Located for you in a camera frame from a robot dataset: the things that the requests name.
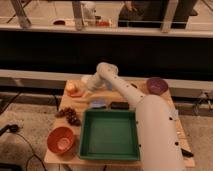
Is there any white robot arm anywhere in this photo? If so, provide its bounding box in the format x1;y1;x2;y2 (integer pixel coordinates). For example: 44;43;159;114
85;62;186;171

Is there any white paper cup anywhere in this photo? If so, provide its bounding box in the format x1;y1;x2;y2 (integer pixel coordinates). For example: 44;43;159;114
81;75;92;83

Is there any blue plastic cup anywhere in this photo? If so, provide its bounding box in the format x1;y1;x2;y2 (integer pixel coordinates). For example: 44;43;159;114
105;81;113;91

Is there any blue sponge cloth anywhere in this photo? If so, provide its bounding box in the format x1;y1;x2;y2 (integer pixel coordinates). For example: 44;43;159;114
89;99;106;109

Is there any yellow orange fruit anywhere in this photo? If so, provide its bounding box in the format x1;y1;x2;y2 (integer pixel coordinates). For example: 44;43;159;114
65;82;77;94

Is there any purple grape bunch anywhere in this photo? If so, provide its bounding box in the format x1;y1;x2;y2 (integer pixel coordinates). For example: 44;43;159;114
55;107;81;126

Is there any black rectangular block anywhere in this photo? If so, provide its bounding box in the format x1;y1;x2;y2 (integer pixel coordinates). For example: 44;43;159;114
110;102;129;110

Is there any green plastic tray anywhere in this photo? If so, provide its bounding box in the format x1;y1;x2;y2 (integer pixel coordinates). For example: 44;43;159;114
78;109;140;161

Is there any orange plastic bowl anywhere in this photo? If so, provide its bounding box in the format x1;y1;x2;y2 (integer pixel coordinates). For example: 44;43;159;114
47;127;75;155

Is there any purple bowl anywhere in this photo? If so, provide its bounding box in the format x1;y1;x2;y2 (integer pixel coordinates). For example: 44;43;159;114
146;77;168;95

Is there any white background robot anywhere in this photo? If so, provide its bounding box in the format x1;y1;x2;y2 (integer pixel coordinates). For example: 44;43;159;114
81;1;96;26

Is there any light blue plate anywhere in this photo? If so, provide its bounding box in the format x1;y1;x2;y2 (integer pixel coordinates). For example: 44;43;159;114
171;108;179;120

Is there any person in background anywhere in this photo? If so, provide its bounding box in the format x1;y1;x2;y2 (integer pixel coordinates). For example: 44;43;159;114
118;1;149;27

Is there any black cable on floor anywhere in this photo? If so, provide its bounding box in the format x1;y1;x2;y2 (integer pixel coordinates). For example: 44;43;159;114
0;123;48;171

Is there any black handled peeler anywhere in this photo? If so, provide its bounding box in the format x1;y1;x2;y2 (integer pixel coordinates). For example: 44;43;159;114
181;148;194;158

